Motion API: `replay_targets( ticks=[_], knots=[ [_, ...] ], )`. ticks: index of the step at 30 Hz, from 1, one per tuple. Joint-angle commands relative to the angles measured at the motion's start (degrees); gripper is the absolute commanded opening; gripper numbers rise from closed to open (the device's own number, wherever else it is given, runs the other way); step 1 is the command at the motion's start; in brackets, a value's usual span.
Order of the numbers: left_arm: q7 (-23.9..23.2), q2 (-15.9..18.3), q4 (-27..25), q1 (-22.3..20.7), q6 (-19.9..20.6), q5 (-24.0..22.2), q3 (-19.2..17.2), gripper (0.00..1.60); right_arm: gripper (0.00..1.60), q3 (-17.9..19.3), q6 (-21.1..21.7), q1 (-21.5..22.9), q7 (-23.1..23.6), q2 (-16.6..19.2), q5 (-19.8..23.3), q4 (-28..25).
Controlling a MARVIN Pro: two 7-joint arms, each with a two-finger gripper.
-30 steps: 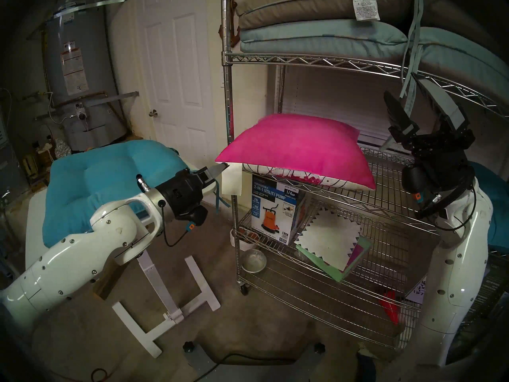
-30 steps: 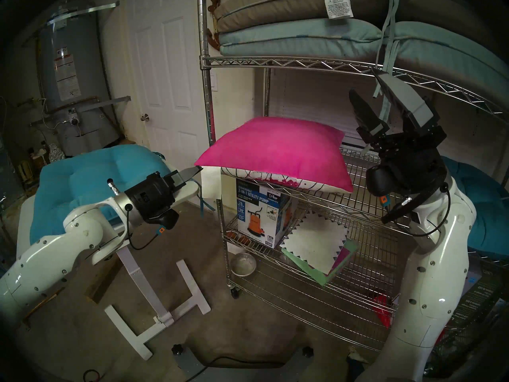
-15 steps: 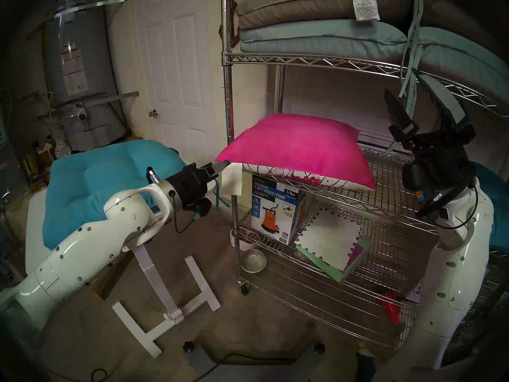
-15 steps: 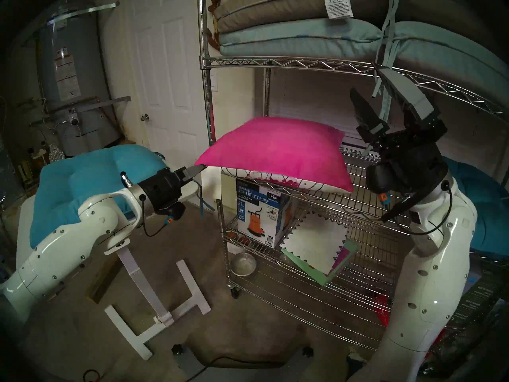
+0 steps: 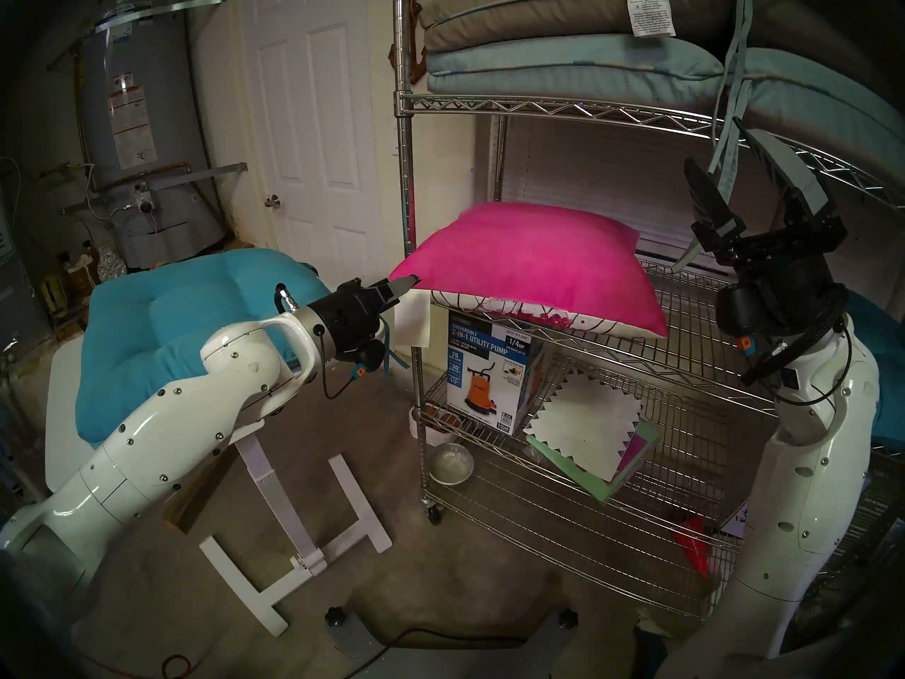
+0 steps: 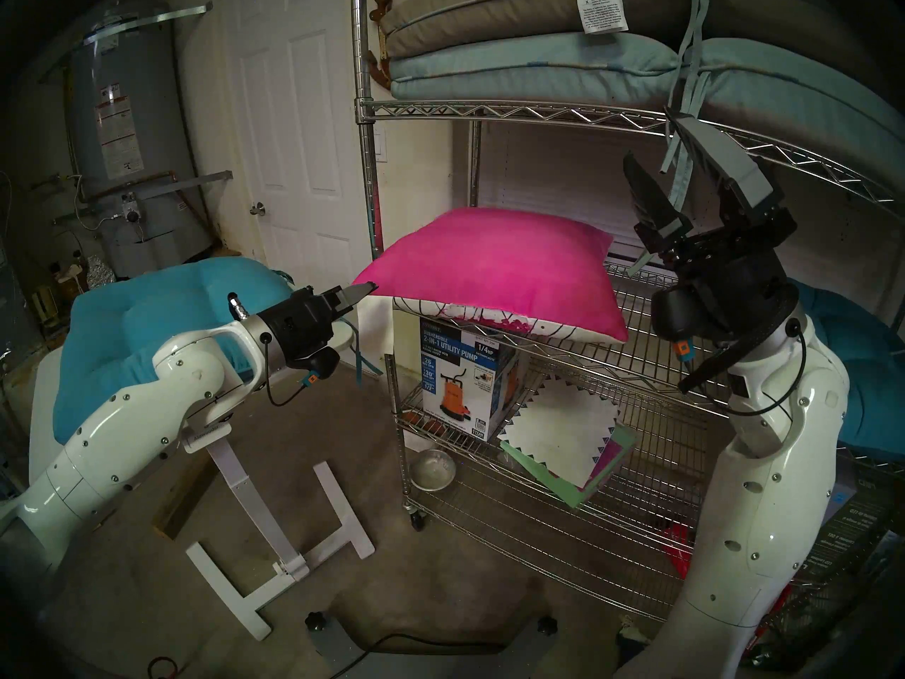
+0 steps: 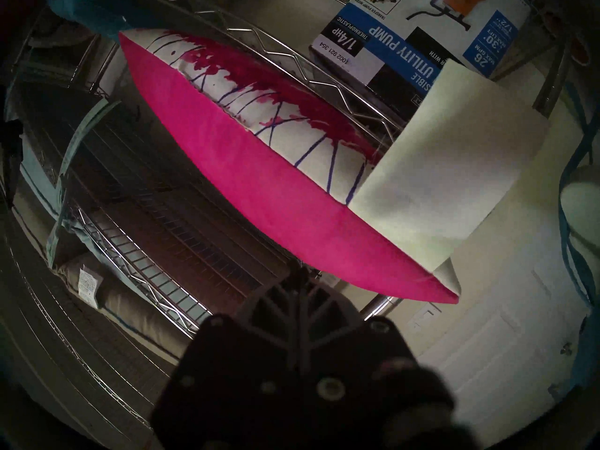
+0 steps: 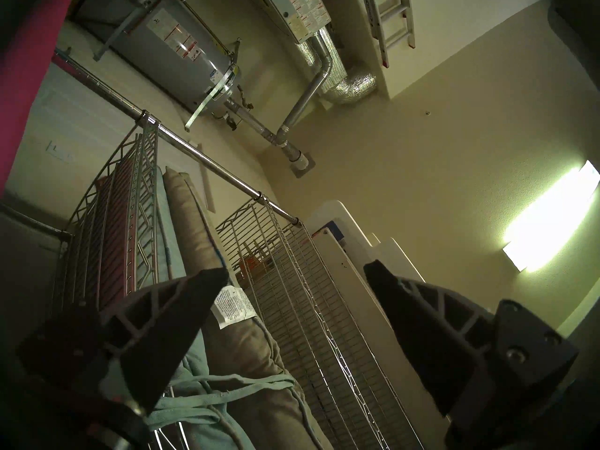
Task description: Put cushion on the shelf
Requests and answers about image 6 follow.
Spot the white adjustable side table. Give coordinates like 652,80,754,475
28,320,375,642

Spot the LED lamp product box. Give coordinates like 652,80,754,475
806,465,905,586

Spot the teal tufted round cushion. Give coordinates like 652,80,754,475
788,278,905,460

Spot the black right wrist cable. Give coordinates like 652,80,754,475
677,317,811,418

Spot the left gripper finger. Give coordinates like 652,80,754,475
327,282,380,313

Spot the teal cushion with ties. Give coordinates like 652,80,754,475
53,255,384,445

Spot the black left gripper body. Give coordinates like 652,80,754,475
258,286,341,371

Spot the chrome wire shelf rack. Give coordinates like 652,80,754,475
350,0,905,625

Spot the light blue bench cushion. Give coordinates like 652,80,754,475
389,33,905,211

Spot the beige bench cushion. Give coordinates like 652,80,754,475
380,0,905,84

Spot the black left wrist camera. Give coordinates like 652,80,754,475
303,344,341,383

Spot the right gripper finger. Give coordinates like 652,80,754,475
667,114,787,224
623,153,693,255

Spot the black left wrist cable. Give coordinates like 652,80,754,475
260,331,317,408

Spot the white pink flamingo pillow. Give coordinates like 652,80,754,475
352,206,630,346

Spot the white panel door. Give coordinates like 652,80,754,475
225,0,375,279

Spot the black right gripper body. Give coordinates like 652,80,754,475
633,204,801,344

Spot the white cushion care label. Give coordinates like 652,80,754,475
574,0,630,35

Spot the white zigzag edged paper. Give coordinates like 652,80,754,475
498,373,621,491

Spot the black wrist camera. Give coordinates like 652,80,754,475
650,285,699,343
303,344,341,383

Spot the green coloured paper pad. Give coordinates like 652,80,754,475
498,423,637,510

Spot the small red tool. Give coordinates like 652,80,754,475
663,522,697,579

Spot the short wooden board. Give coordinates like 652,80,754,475
152,457,221,541

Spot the small metal bowl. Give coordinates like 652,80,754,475
409,448,457,493

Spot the grey metal heater strap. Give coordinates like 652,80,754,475
81,2,213,49
53,170,234,226

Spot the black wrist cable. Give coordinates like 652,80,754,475
260,331,317,408
677,317,811,418

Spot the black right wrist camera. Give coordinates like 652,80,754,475
650,285,699,343

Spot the grey water heater tank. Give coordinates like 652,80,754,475
62,4,216,279

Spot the utility pump cardboard box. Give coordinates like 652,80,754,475
419,317,530,443

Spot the red handled tool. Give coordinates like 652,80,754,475
746,584,794,646

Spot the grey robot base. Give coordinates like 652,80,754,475
305,610,559,679

